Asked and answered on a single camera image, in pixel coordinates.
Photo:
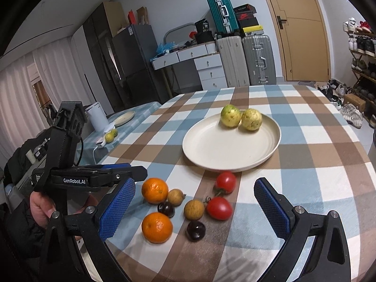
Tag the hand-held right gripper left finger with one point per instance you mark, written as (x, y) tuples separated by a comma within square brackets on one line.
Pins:
[(117, 208)]

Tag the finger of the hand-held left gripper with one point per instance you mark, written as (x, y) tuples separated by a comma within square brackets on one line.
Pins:
[(116, 166), (129, 174)]

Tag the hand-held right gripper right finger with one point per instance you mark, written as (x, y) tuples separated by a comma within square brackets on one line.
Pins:
[(273, 208)]

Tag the orange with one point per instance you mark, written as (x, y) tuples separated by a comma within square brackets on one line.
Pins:
[(157, 227), (155, 191)]

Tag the dark purple plum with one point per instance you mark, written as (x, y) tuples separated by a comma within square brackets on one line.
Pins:
[(166, 209), (196, 230)]

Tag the brown longan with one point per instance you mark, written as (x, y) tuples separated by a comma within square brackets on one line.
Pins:
[(194, 210), (176, 196)]

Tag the red tomato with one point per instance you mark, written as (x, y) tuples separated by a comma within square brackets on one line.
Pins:
[(226, 182), (219, 208)]

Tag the cream round plate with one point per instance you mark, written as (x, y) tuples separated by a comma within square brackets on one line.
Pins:
[(229, 149)]

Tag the person's left forearm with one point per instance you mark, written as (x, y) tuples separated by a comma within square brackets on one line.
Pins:
[(20, 241)]

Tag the person's left hand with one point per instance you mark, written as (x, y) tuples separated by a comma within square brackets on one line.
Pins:
[(41, 207)]

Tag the white power bank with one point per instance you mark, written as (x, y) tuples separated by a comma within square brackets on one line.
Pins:
[(100, 145)]

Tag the green lime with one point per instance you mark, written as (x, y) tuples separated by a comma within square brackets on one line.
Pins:
[(115, 132), (109, 137)]

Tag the small cream plate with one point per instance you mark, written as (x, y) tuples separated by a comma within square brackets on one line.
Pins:
[(124, 118)]

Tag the checked tablecloth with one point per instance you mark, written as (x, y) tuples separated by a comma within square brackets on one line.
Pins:
[(308, 152)]

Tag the white curtain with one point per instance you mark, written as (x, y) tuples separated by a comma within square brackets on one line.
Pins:
[(23, 94)]

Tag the yellow guava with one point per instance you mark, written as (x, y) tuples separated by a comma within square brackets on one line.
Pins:
[(251, 119)]

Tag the dark wardrobe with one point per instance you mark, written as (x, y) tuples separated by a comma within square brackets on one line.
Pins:
[(100, 64)]

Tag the green guava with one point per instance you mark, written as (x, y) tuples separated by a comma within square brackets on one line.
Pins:
[(230, 116)]

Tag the grey fridge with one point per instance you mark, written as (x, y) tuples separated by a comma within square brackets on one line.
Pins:
[(135, 61)]

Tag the blue plastic bag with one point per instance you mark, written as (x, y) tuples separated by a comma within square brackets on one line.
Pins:
[(166, 49)]

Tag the small cardboard box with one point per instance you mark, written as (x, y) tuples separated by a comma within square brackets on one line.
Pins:
[(354, 101)]

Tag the white desk with drawers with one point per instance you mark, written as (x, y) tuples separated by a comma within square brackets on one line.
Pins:
[(210, 64)]

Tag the large cardboard box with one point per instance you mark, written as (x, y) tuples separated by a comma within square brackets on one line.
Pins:
[(116, 17)]

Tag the silver suitcase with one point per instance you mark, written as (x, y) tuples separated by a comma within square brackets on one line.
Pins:
[(260, 60)]

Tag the beige suitcase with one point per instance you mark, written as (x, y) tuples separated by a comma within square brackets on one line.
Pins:
[(233, 61)]

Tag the brown box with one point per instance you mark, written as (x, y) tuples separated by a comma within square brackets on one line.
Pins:
[(142, 14)]

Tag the black bag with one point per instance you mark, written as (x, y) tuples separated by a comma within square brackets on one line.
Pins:
[(205, 37)]

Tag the black printed box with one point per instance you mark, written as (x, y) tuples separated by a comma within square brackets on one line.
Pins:
[(202, 25)]

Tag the wooden shoe rack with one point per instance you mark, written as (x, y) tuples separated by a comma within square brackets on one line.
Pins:
[(364, 64)]

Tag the wooden door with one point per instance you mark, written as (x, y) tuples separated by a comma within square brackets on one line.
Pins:
[(302, 35)]

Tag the yellow and black shoe box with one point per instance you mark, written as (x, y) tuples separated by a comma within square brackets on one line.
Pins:
[(252, 30)]

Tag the teal suitcase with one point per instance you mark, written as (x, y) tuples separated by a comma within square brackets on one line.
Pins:
[(221, 11)]

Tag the plain black shoe box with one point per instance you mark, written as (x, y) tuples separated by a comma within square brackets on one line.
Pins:
[(248, 23)]

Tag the red and black shoe box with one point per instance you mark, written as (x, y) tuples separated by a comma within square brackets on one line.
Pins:
[(245, 15)]

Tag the grey arched frame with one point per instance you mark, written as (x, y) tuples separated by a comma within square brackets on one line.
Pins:
[(173, 29)]

